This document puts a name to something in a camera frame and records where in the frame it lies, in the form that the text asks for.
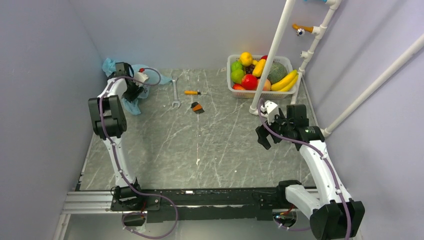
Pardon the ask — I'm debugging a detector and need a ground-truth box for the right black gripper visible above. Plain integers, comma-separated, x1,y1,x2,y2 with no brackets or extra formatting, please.
255,109,293,150

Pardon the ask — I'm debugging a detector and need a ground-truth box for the light blue plastic bag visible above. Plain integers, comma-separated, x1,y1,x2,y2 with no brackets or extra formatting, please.
102,58,172,116

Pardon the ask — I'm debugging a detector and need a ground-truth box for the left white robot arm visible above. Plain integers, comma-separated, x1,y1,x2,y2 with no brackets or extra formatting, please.
88,76,144,210

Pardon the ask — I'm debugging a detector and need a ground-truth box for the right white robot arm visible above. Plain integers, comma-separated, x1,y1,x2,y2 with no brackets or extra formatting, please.
255,101,365,240

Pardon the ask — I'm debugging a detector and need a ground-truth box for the silver wrench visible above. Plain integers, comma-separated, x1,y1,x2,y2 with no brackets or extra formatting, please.
171,76,181,108

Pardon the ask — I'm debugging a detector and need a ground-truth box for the peach fruit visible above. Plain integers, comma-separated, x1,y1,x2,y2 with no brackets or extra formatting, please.
256,79,272,92

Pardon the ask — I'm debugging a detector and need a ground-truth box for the lower yellow banana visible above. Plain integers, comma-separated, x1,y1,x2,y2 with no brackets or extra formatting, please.
279,74,299,92

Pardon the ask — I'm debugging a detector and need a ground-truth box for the yellow mango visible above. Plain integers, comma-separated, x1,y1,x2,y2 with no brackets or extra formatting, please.
252,59,266,77

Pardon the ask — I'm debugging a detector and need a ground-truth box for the green lime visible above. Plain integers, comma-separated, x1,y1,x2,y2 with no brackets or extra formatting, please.
230,69,246,84

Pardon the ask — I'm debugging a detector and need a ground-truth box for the orange black small brush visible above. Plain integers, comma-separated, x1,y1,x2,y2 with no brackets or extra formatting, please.
190,102,205,115

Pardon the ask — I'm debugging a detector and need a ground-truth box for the yellow lemon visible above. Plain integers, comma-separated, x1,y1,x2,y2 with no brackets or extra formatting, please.
239,52,253,67

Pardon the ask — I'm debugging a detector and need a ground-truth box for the white plastic fruit basket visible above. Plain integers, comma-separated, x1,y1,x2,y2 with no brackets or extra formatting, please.
226,54,301,100

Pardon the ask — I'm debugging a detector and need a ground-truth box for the orange faucet tap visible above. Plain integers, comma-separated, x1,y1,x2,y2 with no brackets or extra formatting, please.
292,23,314,37

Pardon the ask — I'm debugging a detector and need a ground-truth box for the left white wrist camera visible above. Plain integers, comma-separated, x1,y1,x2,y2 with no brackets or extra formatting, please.
133,68,149,86

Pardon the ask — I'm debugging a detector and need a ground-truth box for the orange handled screwdriver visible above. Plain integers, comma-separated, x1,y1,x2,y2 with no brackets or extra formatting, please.
184,90,207,96

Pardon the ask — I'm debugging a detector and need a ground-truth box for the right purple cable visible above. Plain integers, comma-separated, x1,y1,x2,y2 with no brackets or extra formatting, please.
256,98,353,240

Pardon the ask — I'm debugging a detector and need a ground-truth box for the purple cable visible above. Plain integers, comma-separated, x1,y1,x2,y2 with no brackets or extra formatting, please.
98,67,179,240
256,98,353,240

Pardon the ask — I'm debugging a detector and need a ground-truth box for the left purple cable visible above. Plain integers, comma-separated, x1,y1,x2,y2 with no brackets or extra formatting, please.
98,67,179,240

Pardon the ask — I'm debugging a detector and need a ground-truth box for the white pvc pipe frame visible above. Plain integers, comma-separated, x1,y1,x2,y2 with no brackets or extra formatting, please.
249,0,424,138

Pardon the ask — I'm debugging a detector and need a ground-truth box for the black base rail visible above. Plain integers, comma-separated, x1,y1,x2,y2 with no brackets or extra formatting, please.
110,186,293,223

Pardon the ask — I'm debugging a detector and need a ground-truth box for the aluminium frame rail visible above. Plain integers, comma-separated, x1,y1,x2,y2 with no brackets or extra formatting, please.
61,191,113,215

